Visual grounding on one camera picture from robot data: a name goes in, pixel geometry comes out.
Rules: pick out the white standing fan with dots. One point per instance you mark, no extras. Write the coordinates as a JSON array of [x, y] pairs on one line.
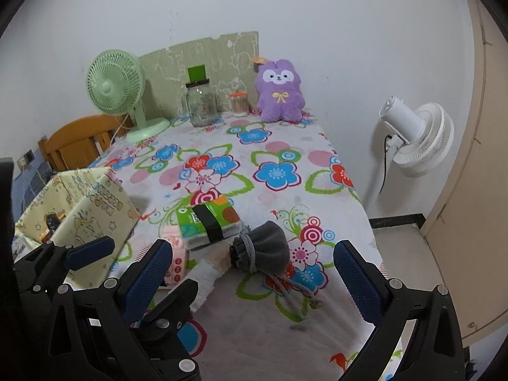
[[424, 139]]

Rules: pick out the wall socket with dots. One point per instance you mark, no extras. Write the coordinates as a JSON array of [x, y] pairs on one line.
[[27, 158]]

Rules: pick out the glass mug jar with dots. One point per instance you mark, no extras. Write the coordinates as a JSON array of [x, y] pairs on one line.
[[200, 105]]

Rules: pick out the yellow fabric storage box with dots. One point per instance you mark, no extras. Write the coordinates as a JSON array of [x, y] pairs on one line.
[[95, 206]]

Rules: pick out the green desk fan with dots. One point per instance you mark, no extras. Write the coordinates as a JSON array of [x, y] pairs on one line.
[[109, 85]]

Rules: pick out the plaid pillow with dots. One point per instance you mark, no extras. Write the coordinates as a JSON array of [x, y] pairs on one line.
[[35, 178]]

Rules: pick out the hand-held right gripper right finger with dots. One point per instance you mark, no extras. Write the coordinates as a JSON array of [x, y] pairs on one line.
[[357, 281]]

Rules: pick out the green patterned board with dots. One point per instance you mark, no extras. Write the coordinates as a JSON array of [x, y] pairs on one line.
[[222, 59]]

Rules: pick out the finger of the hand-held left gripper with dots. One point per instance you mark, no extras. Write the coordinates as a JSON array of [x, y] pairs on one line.
[[176, 305], [91, 251]]

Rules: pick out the wooden chair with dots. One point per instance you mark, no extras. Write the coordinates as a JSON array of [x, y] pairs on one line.
[[75, 135]]

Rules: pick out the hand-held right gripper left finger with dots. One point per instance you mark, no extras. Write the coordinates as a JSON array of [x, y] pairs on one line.
[[149, 281]]

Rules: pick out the cotton swab jar orange lid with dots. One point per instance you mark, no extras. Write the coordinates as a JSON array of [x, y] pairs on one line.
[[239, 105]]

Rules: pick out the green tissue pack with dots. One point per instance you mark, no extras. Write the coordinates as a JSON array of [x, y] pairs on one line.
[[190, 222]]

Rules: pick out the purple plush toy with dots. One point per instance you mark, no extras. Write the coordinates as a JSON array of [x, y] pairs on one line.
[[280, 99]]

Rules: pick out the white cloth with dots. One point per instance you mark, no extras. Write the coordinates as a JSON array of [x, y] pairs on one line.
[[206, 278]]

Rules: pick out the pink tissue packet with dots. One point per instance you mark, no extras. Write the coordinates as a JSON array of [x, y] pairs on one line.
[[176, 262]]

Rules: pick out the beige door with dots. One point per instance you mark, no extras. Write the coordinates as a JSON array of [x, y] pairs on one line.
[[484, 166]]

